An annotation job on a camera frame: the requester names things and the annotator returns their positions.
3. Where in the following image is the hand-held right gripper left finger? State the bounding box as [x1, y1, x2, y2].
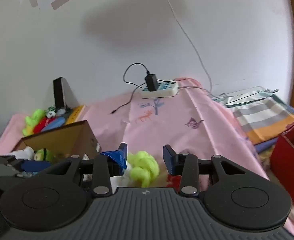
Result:
[45, 142, 128, 197]

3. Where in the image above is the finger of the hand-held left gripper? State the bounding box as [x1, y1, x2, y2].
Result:
[12, 159, 51, 174]

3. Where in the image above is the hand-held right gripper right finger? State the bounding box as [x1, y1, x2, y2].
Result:
[163, 144, 248, 197]

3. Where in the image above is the red haired doll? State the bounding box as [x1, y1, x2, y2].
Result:
[166, 174, 184, 188]

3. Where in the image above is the neon yellow plush toy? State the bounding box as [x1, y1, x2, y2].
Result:
[125, 151, 160, 188]

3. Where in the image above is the brown storage box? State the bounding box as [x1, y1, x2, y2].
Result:
[10, 120, 102, 160]

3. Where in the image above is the green frog plush toy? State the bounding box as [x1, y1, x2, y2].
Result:
[34, 149, 55, 162]

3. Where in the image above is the white plush toy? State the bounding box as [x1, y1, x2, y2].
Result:
[10, 146, 36, 160]

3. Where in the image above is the pink printed tablecloth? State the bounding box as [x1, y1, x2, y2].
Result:
[0, 77, 294, 238]

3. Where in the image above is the red plush toy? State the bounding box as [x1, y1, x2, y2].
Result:
[33, 117, 55, 133]

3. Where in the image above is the panda plush toy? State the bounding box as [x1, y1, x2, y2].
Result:
[46, 106, 65, 118]

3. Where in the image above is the yellow book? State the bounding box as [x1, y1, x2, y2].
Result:
[65, 106, 86, 125]

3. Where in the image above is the white power strip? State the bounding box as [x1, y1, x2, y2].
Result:
[140, 81, 179, 99]

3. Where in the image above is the black smartphone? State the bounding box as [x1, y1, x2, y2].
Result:
[53, 77, 67, 109]

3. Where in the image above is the black charger adapter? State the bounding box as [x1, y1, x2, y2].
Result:
[145, 74, 159, 92]

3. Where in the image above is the grey orange striped cloth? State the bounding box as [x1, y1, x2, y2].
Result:
[227, 95, 294, 153]

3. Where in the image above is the red box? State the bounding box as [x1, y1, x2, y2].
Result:
[270, 112, 294, 205]

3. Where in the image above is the black charging cable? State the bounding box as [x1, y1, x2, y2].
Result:
[111, 63, 150, 115]

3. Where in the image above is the grey power strip cord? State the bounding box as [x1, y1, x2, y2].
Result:
[178, 86, 227, 100]

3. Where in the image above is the white wall cable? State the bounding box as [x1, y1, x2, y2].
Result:
[158, 0, 213, 92]

